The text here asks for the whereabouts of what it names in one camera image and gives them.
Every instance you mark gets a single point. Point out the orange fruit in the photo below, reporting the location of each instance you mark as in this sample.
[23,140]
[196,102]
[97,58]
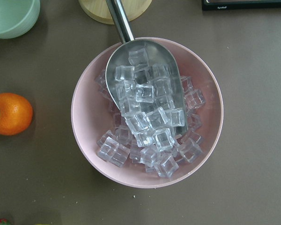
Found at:
[16,114]

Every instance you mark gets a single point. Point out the metal ice scoop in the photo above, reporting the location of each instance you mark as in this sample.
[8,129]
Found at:
[140,53]

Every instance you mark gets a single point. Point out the pink bowl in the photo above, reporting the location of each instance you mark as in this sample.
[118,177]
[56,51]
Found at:
[91,119]

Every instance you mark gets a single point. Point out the round wooden stand base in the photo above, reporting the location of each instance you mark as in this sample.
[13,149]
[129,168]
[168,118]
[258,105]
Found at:
[98,9]

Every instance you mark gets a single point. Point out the black framed tray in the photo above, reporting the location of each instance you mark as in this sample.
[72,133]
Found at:
[239,4]

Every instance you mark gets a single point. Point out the mint green bowl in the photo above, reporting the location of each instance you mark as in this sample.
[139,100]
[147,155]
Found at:
[17,17]

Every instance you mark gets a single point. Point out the red strawberry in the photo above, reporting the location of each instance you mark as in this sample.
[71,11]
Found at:
[4,221]

